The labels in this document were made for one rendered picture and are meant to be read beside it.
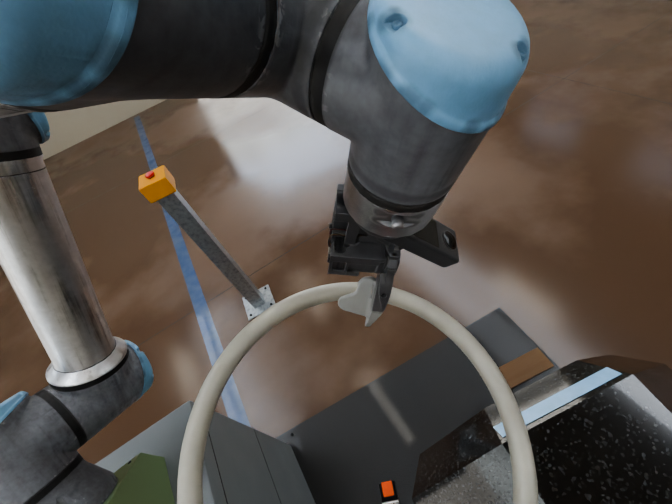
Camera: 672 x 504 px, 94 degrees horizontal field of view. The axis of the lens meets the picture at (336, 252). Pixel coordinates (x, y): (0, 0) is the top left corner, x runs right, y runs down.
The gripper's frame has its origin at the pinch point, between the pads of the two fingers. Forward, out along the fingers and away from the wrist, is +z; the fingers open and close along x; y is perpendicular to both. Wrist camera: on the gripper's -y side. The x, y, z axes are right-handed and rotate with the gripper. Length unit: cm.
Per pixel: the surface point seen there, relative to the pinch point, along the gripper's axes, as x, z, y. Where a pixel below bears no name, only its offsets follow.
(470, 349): 8.7, 4.8, -16.8
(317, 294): 1.9, 4.5, 8.2
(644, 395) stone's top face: 12, 24, -64
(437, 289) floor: -50, 128, -62
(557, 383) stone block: 9, 35, -53
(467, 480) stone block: 32, 43, -31
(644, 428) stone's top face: 18, 24, -61
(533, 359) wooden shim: -9, 104, -97
